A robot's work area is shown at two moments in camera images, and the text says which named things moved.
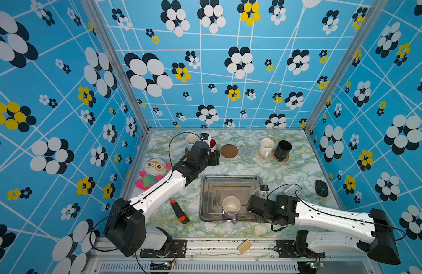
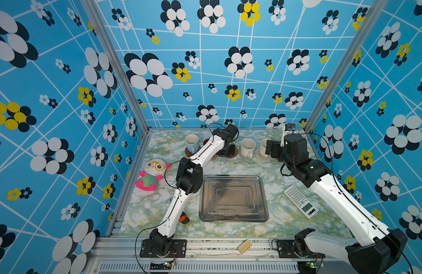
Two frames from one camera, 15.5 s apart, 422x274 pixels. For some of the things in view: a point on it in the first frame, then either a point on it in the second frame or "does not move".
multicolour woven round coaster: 263,158 does not move
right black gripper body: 266,219 to 277,152
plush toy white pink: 154,169 does not move
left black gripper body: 214,158 to 227,152
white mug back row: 266,146 does not move
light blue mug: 190,140 does not move
